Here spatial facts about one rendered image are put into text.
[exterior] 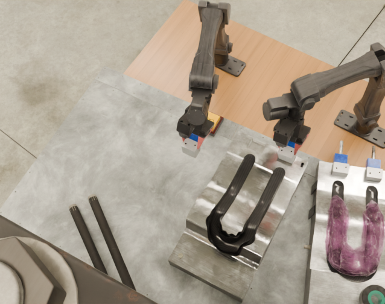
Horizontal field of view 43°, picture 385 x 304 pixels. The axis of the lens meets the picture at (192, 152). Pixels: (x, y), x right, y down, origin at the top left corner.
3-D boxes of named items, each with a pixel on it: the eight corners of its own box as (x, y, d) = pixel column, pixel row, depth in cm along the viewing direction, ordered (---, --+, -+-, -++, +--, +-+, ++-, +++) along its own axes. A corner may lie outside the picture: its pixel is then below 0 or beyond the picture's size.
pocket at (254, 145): (252, 142, 171) (253, 137, 167) (266, 148, 169) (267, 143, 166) (246, 152, 169) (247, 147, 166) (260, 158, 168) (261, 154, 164)
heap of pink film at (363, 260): (326, 193, 160) (331, 184, 153) (382, 202, 158) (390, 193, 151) (320, 271, 150) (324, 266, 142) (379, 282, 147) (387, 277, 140)
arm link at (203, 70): (215, 85, 141) (230, -10, 147) (184, 82, 142) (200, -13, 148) (217, 99, 153) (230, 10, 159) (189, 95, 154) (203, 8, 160)
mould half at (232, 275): (237, 142, 177) (238, 123, 165) (304, 172, 170) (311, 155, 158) (169, 264, 159) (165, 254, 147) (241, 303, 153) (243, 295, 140)
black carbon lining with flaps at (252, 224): (245, 154, 167) (247, 141, 158) (289, 174, 163) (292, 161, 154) (198, 242, 155) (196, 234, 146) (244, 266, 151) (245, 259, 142)
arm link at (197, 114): (211, 127, 143) (213, 91, 136) (182, 123, 144) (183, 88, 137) (216, 106, 152) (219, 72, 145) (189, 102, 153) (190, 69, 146)
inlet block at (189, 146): (200, 121, 169) (199, 114, 164) (213, 127, 168) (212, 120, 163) (182, 152, 165) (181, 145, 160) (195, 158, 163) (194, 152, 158)
